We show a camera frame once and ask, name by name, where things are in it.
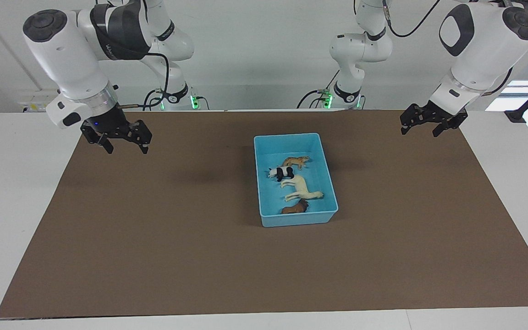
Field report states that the orange striped tiger toy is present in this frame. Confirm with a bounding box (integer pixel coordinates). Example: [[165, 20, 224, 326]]
[[282, 155, 311, 170]]

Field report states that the cream horse toy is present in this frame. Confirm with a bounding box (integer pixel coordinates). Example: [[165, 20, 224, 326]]
[[280, 175, 325, 203]]

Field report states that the black and white panda toy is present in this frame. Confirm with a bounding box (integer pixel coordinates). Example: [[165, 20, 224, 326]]
[[267, 166, 295, 182]]

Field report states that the brown lion toy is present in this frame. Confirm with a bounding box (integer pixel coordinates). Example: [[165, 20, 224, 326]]
[[281, 198, 310, 215]]

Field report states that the light blue storage box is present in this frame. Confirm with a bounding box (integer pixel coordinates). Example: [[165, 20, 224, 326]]
[[253, 133, 339, 228]]

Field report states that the white power strip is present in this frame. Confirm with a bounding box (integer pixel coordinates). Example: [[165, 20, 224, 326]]
[[19, 94, 58, 113]]

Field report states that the brown table mat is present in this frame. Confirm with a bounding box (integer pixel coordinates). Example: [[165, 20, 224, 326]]
[[0, 109, 528, 318]]

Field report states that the black right base cable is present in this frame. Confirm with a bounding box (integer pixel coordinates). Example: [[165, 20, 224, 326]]
[[143, 88, 164, 111]]

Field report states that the black base cable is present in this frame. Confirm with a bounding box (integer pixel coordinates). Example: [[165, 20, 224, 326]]
[[297, 69, 340, 110], [143, 88, 164, 111]]

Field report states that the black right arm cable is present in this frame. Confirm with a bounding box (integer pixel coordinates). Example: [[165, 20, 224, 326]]
[[119, 52, 171, 111]]

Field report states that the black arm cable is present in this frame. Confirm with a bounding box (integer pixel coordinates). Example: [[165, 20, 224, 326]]
[[382, 0, 444, 39], [119, 52, 171, 111]]

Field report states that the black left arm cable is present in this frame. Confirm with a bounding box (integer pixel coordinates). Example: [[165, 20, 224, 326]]
[[382, 0, 444, 39]]

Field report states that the black left base cable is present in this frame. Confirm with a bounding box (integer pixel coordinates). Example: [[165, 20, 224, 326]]
[[297, 69, 340, 110]]

